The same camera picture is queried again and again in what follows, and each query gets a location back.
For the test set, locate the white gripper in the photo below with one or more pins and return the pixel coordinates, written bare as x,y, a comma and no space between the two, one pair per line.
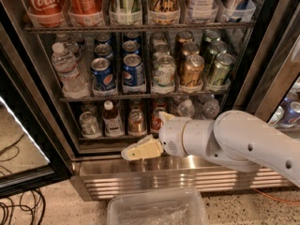
171,136

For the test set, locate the orange soda can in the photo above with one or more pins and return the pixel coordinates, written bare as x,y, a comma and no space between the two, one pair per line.
136,123

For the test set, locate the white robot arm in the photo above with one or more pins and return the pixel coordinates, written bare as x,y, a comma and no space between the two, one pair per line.
235,139

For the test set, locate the red soda can bottom shelf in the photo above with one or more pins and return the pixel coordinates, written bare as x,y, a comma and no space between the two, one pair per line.
155,120

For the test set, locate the water bottle bottom shelf left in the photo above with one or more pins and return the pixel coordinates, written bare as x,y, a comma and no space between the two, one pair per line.
185,109

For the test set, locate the water bottle shelf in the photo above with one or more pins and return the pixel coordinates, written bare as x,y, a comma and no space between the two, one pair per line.
69,73
209,110
185,109

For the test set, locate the front right Pepsi can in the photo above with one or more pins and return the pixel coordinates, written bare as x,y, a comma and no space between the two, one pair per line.
133,77

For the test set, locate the water bottle bottom shelf right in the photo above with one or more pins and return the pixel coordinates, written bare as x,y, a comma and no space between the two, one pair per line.
209,110

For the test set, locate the white green 7up can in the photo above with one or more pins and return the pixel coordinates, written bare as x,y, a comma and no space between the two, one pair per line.
163,74

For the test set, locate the gold can middle shelf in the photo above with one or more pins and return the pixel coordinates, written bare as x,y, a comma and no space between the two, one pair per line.
192,71

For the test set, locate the silver can bottom shelf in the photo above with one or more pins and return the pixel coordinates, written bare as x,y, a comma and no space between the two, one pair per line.
90,126

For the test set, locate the front left Pepsi can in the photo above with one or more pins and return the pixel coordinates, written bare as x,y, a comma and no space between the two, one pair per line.
104,83

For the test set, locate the green can middle shelf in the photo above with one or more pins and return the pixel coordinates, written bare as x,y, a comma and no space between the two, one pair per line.
219,71

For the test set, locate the water bottle middle shelf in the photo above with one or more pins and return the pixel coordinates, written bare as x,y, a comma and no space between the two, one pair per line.
69,73

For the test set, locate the gold LaCroix can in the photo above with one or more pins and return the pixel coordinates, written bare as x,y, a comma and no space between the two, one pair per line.
163,11

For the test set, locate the open fridge glass door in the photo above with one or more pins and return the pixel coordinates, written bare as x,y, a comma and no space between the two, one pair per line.
38,158

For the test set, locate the white bottle top shelf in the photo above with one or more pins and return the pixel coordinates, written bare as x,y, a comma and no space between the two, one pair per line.
200,11

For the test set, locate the green striped can top shelf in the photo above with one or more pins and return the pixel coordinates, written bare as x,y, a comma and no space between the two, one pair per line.
125,12

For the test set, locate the Pepsi can behind right door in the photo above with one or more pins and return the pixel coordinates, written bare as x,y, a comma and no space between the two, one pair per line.
291,115

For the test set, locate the red orange can top shelf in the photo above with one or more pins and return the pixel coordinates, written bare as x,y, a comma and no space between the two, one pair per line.
86,13

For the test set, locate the red Coca-Cola can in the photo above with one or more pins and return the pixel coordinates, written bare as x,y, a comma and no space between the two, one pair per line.
46,13

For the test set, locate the brown juice bottle white cap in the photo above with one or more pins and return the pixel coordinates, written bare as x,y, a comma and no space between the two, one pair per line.
112,120

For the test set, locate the clear plastic bin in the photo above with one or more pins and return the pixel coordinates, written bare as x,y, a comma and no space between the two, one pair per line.
167,206

